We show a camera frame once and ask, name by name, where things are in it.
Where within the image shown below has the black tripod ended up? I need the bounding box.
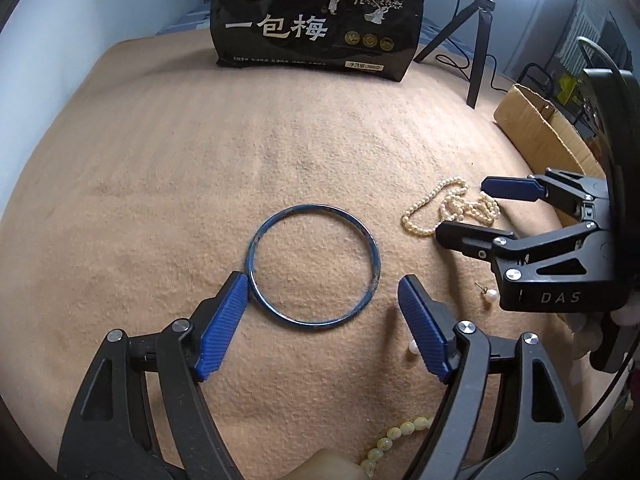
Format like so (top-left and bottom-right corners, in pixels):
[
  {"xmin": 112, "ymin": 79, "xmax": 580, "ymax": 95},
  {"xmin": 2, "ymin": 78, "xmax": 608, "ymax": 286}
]
[{"xmin": 414, "ymin": 0, "xmax": 499, "ymax": 110}]

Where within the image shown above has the white pearl necklace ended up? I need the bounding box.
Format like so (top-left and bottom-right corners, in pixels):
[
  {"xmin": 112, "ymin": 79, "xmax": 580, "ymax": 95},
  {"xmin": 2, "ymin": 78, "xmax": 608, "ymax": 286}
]
[{"xmin": 401, "ymin": 176, "xmax": 501, "ymax": 237}]

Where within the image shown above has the black printed snack bag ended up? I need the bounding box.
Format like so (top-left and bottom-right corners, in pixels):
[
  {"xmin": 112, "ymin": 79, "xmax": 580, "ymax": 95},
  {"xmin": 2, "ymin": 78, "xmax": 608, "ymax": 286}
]
[{"xmin": 209, "ymin": 0, "xmax": 431, "ymax": 84}]

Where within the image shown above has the beige smooth object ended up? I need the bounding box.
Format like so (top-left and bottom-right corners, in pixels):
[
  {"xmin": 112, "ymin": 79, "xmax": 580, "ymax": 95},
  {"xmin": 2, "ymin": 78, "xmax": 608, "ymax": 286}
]
[{"xmin": 287, "ymin": 447, "xmax": 370, "ymax": 480}]

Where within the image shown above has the cardboard box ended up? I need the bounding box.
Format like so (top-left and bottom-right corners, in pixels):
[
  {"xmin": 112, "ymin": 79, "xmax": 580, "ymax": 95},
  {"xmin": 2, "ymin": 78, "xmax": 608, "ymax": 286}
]
[{"xmin": 492, "ymin": 84, "xmax": 609, "ymax": 229}]

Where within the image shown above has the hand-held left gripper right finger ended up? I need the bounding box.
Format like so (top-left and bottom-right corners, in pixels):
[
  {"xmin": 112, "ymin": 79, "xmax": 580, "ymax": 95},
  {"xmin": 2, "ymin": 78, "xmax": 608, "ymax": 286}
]
[{"xmin": 399, "ymin": 275, "xmax": 588, "ymax": 480}]

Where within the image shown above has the blue bangle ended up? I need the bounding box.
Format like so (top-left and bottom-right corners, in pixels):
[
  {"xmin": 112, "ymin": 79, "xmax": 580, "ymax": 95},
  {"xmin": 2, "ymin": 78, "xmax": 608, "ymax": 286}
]
[{"xmin": 245, "ymin": 203, "xmax": 382, "ymax": 332}]

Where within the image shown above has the black wire rack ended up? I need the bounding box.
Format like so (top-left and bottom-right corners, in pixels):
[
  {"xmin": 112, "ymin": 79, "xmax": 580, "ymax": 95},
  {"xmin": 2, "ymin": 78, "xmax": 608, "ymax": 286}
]
[{"xmin": 519, "ymin": 62, "xmax": 557, "ymax": 97}]

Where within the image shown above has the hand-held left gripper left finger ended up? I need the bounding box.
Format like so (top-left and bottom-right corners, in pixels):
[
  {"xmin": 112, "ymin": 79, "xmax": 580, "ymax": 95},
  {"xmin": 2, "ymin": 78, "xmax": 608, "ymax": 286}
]
[{"xmin": 57, "ymin": 271, "xmax": 249, "ymax": 480}]

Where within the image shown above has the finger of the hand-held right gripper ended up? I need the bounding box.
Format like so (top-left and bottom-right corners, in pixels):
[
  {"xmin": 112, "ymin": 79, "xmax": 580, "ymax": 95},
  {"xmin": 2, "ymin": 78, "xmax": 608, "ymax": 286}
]
[
  {"xmin": 480, "ymin": 169, "xmax": 611, "ymax": 223},
  {"xmin": 435, "ymin": 219, "xmax": 602, "ymax": 282}
]

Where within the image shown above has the black cable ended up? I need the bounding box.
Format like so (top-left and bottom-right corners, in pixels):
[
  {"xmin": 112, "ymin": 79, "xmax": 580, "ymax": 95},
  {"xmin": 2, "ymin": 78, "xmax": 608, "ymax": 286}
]
[{"xmin": 434, "ymin": 53, "xmax": 512, "ymax": 97}]

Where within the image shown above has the tan blanket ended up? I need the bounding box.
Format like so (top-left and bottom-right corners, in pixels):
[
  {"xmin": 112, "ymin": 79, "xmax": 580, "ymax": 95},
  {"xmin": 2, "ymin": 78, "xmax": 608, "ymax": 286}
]
[{"xmin": 0, "ymin": 35, "xmax": 601, "ymax": 480}]

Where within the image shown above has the yellow bead bracelet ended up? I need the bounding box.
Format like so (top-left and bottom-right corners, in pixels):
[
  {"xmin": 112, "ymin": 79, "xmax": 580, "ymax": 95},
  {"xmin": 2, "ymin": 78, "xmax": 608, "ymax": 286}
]
[{"xmin": 359, "ymin": 415, "xmax": 435, "ymax": 472}]

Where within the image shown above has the person's right hand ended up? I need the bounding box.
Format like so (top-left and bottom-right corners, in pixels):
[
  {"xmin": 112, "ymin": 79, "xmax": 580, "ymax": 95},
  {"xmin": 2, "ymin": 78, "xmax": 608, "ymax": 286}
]
[{"xmin": 574, "ymin": 305, "xmax": 640, "ymax": 361}]

